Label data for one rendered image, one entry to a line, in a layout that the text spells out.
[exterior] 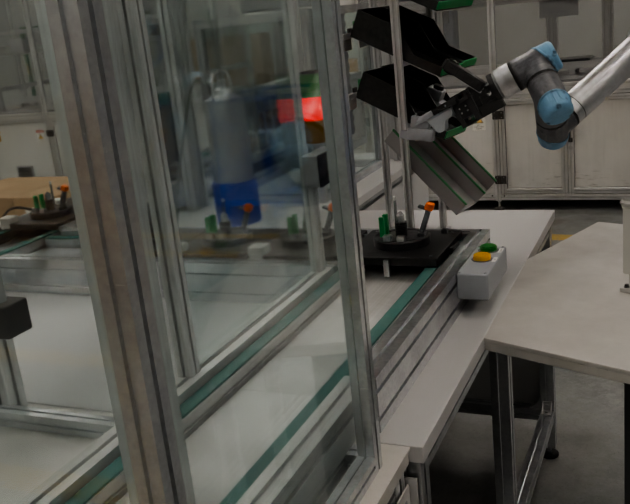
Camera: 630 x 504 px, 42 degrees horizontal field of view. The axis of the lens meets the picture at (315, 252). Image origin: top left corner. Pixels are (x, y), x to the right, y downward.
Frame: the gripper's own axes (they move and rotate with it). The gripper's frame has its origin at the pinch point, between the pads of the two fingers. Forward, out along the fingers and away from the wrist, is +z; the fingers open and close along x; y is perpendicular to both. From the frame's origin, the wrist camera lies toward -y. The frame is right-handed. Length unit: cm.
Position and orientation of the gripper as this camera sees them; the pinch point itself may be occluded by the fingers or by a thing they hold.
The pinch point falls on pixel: (420, 119)
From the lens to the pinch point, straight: 210.0
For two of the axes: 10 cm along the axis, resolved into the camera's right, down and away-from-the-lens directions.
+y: 4.8, 8.8, 0.5
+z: -8.3, 4.3, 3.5
